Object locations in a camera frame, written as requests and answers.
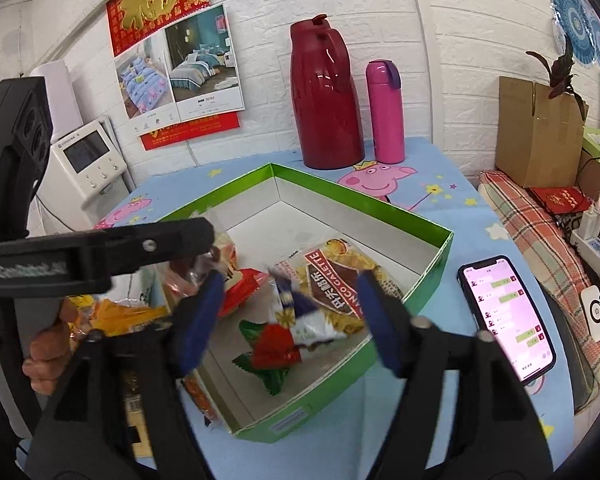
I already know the galette cookie packet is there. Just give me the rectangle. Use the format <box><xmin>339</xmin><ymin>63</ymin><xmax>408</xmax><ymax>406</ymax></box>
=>
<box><xmin>274</xmin><ymin>238</ymin><xmax>403</xmax><ymax>336</ymax></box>

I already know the red green candy packet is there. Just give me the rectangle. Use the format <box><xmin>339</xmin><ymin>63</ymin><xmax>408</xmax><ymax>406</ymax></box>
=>
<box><xmin>233</xmin><ymin>272</ymin><xmax>365</xmax><ymax>396</ymax></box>

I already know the plaid cushion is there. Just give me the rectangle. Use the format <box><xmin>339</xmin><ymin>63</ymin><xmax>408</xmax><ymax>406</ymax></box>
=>
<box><xmin>478</xmin><ymin>170</ymin><xmax>600</xmax><ymax>412</ymax></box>

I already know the red booklet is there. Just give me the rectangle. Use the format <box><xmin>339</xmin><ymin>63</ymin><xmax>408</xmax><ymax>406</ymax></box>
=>
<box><xmin>527</xmin><ymin>186</ymin><xmax>591</xmax><ymax>216</ymax></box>

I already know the person's left hand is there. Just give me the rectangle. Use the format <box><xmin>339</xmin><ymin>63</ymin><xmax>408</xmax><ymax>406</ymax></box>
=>
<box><xmin>22</xmin><ymin>298</ymin><xmax>79</xmax><ymax>396</ymax></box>

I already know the dark potted plant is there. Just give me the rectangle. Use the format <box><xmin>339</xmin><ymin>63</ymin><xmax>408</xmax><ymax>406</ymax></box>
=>
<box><xmin>526</xmin><ymin>35</ymin><xmax>588</xmax><ymax>122</ymax></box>

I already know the dark red thermos jug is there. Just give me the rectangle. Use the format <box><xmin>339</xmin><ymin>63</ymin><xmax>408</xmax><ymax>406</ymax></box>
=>
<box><xmin>290</xmin><ymin>14</ymin><xmax>365</xmax><ymax>170</ymax></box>

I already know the red wall calendar poster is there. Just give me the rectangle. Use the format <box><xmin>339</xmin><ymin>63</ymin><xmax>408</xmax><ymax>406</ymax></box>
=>
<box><xmin>106</xmin><ymin>0</ymin><xmax>245</xmax><ymax>151</ymax></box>

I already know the green cardboard box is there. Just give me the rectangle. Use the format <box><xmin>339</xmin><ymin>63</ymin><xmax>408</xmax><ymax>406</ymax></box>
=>
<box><xmin>161</xmin><ymin>164</ymin><xmax>453</xmax><ymax>443</ymax></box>

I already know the orange snack packet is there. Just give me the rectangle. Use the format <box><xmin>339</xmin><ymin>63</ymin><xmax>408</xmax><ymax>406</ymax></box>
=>
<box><xmin>157</xmin><ymin>238</ymin><xmax>272</xmax><ymax>321</ymax></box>

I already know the white intercom device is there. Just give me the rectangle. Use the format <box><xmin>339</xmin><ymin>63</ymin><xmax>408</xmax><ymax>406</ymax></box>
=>
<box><xmin>36</xmin><ymin>116</ymin><xmax>131</xmax><ymax>234</ymax></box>

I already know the white power strip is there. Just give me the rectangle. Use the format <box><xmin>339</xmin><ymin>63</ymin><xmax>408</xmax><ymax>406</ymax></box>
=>
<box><xmin>570</xmin><ymin>205</ymin><xmax>600</xmax><ymax>278</ymax></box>

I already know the pink thermos bottle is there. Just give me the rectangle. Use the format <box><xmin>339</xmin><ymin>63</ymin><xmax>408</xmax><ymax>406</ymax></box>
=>
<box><xmin>365</xmin><ymin>60</ymin><xmax>405</xmax><ymax>165</ymax></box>

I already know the black smartphone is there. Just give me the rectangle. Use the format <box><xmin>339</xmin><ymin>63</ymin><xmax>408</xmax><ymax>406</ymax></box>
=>
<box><xmin>457</xmin><ymin>256</ymin><xmax>556</xmax><ymax>385</ymax></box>

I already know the blue paper wall decoration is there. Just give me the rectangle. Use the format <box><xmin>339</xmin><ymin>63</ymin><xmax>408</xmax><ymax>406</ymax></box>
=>
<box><xmin>550</xmin><ymin>0</ymin><xmax>600</xmax><ymax>68</ymax></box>

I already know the yellow snack packet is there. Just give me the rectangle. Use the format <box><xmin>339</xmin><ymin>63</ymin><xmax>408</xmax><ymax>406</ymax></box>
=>
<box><xmin>65</xmin><ymin>295</ymin><xmax>170</xmax><ymax>351</ymax></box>

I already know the brown cardboard box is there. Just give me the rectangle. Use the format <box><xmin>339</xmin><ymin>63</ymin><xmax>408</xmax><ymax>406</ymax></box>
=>
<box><xmin>495</xmin><ymin>76</ymin><xmax>584</xmax><ymax>188</ymax></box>

